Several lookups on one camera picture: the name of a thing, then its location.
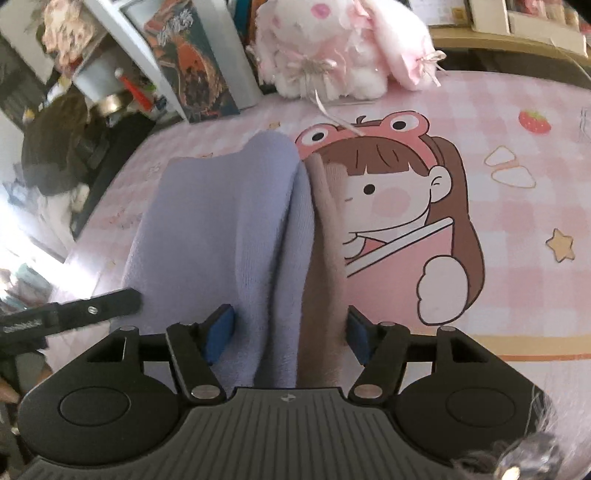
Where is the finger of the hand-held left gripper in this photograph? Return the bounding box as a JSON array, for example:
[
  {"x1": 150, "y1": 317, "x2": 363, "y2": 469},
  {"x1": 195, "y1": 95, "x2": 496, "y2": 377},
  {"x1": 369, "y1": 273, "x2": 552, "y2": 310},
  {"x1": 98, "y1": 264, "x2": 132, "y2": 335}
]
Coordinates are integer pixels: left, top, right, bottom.
[{"x1": 46, "y1": 288, "x2": 143, "y2": 330}]

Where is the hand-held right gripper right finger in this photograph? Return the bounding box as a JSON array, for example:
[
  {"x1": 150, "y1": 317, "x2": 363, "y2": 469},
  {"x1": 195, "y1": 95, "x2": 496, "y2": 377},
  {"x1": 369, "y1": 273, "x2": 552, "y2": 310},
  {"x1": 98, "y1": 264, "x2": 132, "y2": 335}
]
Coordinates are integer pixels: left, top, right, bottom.
[{"x1": 346, "y1": 305, "x2": 486, "y2": 401}]

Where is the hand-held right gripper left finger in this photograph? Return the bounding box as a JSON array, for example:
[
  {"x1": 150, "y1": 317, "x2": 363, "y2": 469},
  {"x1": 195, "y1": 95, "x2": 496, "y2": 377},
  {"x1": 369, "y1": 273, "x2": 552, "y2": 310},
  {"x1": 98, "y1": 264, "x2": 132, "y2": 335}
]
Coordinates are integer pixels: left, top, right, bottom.
[{"x1": 85, "y1": 304, "x2": 236, "y2": 401}]

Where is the lavender and tan sweater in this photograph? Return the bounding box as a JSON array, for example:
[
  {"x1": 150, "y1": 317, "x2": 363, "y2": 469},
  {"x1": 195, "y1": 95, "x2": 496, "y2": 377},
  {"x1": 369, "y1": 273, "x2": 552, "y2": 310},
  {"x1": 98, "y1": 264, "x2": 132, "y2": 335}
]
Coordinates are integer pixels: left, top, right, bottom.
[{"x1": 108, "y1": 131, "x2": 350, "y2": 391}]

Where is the olive jacket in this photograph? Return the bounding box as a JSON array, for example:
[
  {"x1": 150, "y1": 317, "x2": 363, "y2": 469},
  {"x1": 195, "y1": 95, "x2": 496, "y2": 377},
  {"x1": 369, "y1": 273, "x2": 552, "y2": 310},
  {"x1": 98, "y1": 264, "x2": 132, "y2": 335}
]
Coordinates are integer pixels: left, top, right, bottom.
[{"x1": 21, "y1": 95, "x2": 93, "y2": 195}]

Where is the round metal tin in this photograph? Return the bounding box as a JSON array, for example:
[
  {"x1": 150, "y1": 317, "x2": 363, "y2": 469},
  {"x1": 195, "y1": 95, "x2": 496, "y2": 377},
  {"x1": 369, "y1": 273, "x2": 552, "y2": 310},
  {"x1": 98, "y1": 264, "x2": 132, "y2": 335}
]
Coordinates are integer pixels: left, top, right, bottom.
[{"x1": 95, "y1": 92, "x2": 134, "y2": 117}]

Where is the fantasy novel with dragon cover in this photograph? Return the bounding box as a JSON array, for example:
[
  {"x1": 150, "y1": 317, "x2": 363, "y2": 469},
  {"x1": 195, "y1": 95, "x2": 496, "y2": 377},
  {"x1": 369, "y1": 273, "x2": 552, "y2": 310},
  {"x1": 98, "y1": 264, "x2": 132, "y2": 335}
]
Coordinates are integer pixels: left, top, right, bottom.
[{"x1": 141, "y1": 0, "x2": 264, "y2": 123}]

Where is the white and pink plush bunny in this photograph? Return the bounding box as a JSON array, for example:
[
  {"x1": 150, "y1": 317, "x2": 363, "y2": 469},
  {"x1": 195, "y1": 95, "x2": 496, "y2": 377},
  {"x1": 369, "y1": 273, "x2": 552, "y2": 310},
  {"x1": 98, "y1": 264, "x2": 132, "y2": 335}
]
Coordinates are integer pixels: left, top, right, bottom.
[{"x1": 252, "y1": 0, "x2": 448, "y2": 100}]

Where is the tall cream cardboard box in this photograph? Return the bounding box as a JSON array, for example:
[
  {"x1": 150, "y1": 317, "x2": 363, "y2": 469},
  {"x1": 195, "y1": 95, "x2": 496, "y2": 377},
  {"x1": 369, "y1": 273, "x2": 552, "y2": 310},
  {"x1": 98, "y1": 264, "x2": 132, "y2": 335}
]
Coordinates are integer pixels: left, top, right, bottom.
[{"x1": 466, "y1": 0, "x2": 509, "y2": 33}]

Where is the flat cream cardboard box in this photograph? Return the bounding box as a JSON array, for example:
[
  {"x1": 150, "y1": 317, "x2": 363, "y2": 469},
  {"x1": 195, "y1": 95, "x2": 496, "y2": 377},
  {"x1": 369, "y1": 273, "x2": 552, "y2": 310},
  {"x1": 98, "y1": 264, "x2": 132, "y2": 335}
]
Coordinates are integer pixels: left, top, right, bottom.
[{"x1": 508, "y1": 7, "x2": 588, "y2": 44}]

